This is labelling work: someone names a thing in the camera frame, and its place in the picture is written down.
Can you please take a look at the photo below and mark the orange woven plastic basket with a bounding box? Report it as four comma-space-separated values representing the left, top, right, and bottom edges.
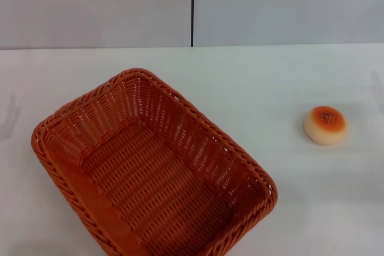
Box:
31, 68, 278, 256

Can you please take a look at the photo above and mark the round toy bread bun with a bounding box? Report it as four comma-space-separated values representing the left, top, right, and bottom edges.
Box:
302, 106, 349, 146

